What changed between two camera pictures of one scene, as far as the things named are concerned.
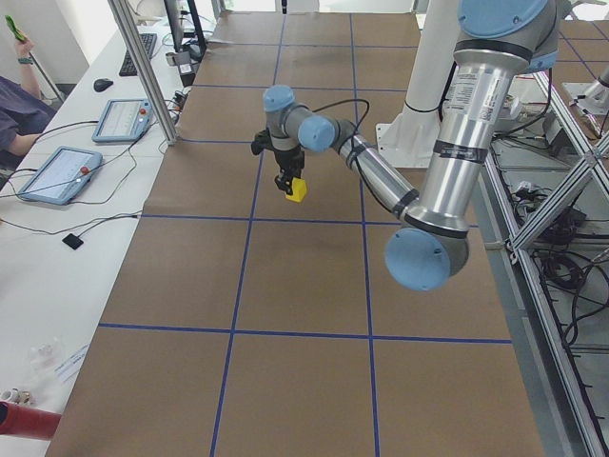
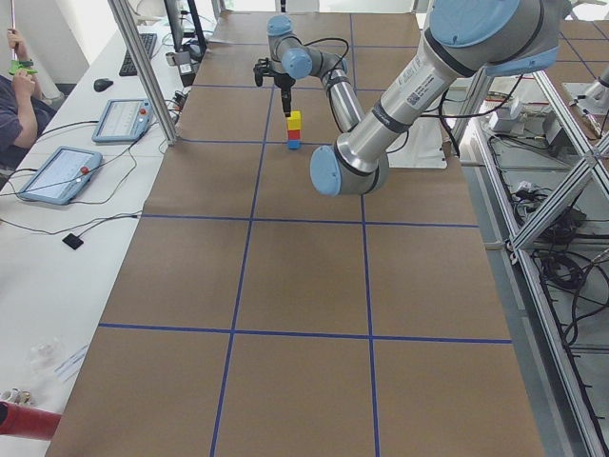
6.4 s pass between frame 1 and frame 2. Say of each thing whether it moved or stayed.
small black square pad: stayed
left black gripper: moved
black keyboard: stayed
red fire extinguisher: stayed
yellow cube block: moved
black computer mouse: stayed
